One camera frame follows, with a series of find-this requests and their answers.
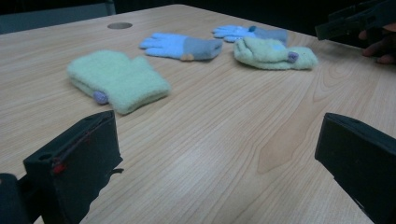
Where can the blue glove with teal button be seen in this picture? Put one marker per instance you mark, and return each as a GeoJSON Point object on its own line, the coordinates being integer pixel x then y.
{"type": "Point", "coordinates": [249, 32]}

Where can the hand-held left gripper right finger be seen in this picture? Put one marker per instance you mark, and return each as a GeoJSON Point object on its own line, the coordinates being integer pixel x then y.
{"type": "Point", "coordinates": [361, 161]}

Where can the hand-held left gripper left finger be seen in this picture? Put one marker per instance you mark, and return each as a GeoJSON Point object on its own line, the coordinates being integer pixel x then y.
{"type": "Point", "coordinates": [77, 155]}

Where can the green fuzzy mitten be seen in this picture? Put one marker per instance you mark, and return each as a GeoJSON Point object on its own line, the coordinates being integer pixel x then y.
{"type": "Point", "coordinates": [267, 54]}
{"type": "Point", "coordinates": [121, 79]}

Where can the blue glove with orange button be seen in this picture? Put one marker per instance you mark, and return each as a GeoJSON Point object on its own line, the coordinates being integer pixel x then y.
{"type": "Point", "coordinates": [180, 46]}

